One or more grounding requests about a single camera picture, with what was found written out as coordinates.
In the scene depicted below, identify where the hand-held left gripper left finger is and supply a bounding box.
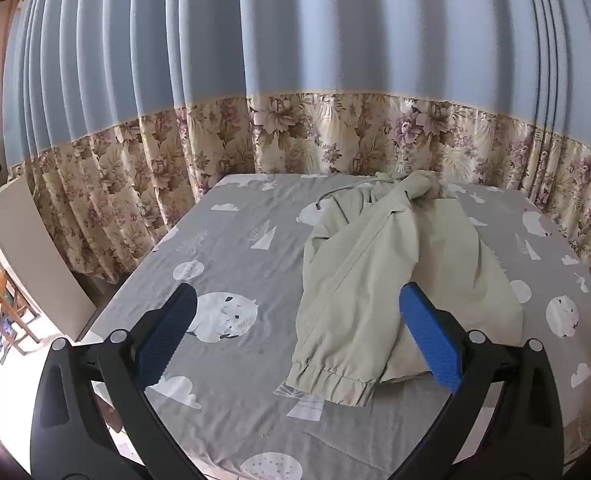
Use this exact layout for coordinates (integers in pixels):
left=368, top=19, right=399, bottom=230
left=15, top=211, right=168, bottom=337
left=30, top=282, right=211, bottom=480

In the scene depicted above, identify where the white board panel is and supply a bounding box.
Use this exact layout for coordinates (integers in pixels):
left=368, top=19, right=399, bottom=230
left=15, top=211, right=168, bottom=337
left=0, top=176, right=99, bottom=343

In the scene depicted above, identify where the grey animal print bed sheet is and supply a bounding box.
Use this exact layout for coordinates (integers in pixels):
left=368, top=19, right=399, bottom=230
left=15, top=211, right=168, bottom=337
left=78, top=172, right=591, bottom=480

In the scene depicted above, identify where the blue curtain with floral hem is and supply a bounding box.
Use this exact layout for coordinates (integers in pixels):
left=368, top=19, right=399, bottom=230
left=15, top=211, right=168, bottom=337
left=0, top=0, right=591, bottom=286

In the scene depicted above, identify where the light green jacket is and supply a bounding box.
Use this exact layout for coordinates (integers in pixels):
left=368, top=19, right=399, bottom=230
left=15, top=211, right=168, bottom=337
left=286, top=170, right=525, bottom=407

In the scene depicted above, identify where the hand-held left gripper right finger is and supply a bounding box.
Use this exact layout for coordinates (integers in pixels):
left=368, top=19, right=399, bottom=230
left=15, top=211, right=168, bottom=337
left=388, top=281, right=563, bottom=480

